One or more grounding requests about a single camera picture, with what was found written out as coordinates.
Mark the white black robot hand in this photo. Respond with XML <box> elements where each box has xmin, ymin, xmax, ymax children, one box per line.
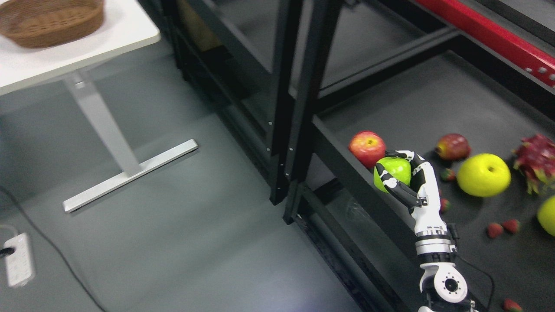
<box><xmin>373</xmin><ymin>150</ymin><xmax>448</xmax><ymax>236</ymax></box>

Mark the green apple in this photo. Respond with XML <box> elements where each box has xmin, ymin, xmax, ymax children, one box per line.
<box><xmin>373</xmin><ymin>157</ymin><xmax>412</xmax><ymax>193</ymax></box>

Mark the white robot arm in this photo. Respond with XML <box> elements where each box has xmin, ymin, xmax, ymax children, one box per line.
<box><xmin>415</xmin><ymin>230</ymin><xmax>477</xmax><ymax>312</ymax></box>

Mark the large yellow apple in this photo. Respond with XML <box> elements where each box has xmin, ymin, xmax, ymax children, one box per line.
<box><xmin>456</xmin><ymin>153</ymin><xmax>512</xmax><ymax>198</ymax></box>

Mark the red apple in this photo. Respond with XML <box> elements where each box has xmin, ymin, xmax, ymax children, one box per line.
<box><xmin>348</xmin><ymin>130</ymin><xmax>386</xmax><ymax>169</ymax></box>

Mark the black metal shelf rack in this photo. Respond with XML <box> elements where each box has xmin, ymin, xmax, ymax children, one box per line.
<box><xmin>155</xmin><ymin>0</ymin><xmax>554</xmax><ymax>312</ymax></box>

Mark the strawberry by wrist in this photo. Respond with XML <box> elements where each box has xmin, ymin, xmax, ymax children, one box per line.
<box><xmin>440</xmin><ymin>198</ymin><xmax>452</xmax><ymax>214</ymax></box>

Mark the strawberry near thumb side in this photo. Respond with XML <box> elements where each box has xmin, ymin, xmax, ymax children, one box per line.
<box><xmin>440</xmin><ymin>168</ymin><xmax>456</xmax><ymax>182</ymax></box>

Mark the dark red pomegranate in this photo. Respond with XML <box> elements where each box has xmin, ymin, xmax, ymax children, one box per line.
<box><xmin>434</xmin><ymin>133</ymin><xmax>471</xmax><ymax>161</ymax></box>

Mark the strawberry lower left pair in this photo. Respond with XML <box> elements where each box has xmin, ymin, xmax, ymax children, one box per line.
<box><xmin>486</xmin><ymin>222</ymin><xmax>505</xmax><ymax>239</ymax></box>

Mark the strawberry pair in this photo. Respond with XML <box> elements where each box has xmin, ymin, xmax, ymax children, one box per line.
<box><xmin>486</xmin><ymin>222</ymin><xmax>505</xmax><ymax>239</ymax></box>
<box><xmin>502</xmin><ymin>219</ymin><xmax>521</xmax><ymax>234</ymax></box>

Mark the strawberry lower right pair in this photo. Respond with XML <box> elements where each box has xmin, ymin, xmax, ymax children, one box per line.
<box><xmin>502</xmin><ymin>219</ymin><xmax>521</xmax><ymax>234</ymax></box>

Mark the pink dragon fruit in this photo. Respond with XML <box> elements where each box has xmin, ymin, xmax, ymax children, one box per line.
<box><xmin>512</xmin><ymin>133</ymin><xmax>555</xmax><ymax>195</ymax></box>

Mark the yellow green fruit at edge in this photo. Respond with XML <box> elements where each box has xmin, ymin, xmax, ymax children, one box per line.
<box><xmin>536</xmin><ymin>195</ymin><xmax>555</xmax><ymax>237</ymax></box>

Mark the strawberry at bottom edge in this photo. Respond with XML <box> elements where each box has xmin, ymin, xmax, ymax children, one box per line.
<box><xmin>502</xmin><ymin>298</ymin><xmax>523</xmax><ymax>312</ymax></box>

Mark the red metal beam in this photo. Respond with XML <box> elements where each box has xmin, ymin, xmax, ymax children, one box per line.
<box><xmin>418</xmin><ymin>0</ymin><xmax>555</xmax><ymax>89</ymax></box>

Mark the white table with leg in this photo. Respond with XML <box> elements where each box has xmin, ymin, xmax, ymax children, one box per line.
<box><xmin>1</xmin><ymin>0</ymin><xmax>198</xmax><ymax>213</ymax></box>

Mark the white power strip near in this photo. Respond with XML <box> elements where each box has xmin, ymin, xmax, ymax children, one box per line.
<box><xmin>3</xmin><ymin>233</ymin><xmax>36</xmax><ymax>288</ymax></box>

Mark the brown wicker basket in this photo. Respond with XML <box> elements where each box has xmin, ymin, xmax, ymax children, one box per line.
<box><xmin>0</xmin><ymin>0</ymin><xmax>104</xmax><ymax>48</ymax></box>

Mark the long black cable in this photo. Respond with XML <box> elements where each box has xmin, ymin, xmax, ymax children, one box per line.
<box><xmin>0</xmin><ymin>185</ymin><xmax>107</xmax><ymax>312</ymax></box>

